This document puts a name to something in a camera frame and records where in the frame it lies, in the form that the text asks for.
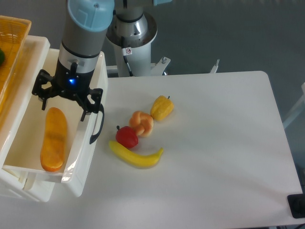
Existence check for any red bell pepper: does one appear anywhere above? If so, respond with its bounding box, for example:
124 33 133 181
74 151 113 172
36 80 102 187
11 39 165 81
115 126 139 148

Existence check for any white frame at right edge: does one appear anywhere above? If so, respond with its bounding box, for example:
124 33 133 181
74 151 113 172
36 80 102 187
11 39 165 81
283 83 305 129

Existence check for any black device at table edge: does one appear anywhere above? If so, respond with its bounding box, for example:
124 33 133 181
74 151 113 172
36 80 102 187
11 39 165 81
287 194 305 219

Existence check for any white drawer cabinet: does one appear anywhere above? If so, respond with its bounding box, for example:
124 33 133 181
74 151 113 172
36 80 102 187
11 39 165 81
0 35 54 202

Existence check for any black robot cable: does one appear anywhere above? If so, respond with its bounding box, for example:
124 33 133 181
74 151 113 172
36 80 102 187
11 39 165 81
121 35 135 77

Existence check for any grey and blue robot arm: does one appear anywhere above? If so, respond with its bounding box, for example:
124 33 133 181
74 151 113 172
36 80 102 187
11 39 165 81
32 0 162 115

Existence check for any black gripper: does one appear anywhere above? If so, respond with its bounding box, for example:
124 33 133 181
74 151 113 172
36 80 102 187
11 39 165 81
32 61 103 122

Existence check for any white drawer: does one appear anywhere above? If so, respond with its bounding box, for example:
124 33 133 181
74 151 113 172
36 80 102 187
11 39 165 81
2 49 108 198

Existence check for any yellow bell pepper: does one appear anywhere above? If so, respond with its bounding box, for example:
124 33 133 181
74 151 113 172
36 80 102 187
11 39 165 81
150 95 174 121

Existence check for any green vegetable in basket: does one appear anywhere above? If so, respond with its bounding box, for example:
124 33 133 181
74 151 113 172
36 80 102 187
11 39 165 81
0 49 5 65

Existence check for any black drawer handle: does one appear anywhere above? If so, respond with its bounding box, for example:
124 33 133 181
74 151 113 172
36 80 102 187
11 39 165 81
89 104 105 145

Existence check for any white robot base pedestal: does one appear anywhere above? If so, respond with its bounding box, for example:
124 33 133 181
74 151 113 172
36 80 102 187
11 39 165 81
106 12 171 77

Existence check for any yellow banana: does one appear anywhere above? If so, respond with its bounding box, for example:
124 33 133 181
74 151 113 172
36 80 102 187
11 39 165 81
109 141 164 169

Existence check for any knotted bread roll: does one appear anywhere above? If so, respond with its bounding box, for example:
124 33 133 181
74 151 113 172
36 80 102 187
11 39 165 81
129 111 154 137

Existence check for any long orange bread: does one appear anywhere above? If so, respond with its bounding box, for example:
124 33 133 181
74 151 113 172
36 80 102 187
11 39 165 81
40 107 68 172

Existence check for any yellow woven basket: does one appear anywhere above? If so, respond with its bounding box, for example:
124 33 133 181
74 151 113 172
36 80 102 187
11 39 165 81
0 15 31 111

